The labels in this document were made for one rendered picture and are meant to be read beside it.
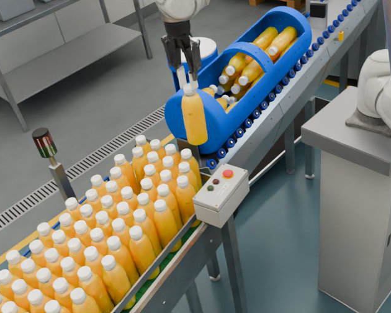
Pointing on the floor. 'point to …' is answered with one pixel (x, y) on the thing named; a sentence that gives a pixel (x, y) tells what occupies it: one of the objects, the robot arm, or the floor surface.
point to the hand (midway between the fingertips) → (187, 79)
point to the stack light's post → (62, 181)
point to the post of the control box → (234, 265)
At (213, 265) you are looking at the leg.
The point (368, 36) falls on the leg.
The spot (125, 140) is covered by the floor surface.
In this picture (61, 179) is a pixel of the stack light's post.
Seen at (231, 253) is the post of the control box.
